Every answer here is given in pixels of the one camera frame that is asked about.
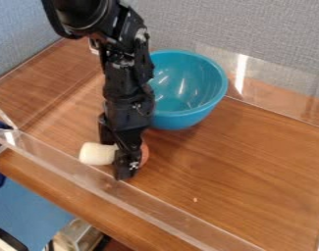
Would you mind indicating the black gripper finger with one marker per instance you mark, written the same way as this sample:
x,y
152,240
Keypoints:
x,y
106,137
128,157

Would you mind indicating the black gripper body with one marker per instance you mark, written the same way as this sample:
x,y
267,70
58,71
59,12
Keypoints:
x,y
128,111

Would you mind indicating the white brown toy mushroom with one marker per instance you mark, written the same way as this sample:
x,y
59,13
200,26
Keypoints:
x,y
97,154

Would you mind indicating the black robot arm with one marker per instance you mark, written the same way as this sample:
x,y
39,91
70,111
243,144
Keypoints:
x,y
118,35

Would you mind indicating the blue bowl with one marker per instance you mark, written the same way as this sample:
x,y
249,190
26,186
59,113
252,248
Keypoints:
x,y
189,85

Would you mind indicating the clear acrylic front barrier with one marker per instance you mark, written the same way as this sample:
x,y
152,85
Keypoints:
x,y
121,210

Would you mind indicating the clear acrylic barrier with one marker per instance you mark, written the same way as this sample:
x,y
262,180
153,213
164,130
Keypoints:
x,y
121,210
267,85

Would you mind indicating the grey metal object below table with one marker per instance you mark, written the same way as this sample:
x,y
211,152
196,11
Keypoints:
x,y
77,236

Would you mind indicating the clear acrylic back barrier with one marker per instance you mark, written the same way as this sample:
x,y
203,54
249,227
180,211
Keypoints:
x,y
267,85

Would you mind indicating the black object bottom left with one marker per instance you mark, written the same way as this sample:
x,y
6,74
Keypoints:
x,y
10,243

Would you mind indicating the clear acrylic left bracket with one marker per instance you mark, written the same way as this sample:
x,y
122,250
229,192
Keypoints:
x,y
7,134

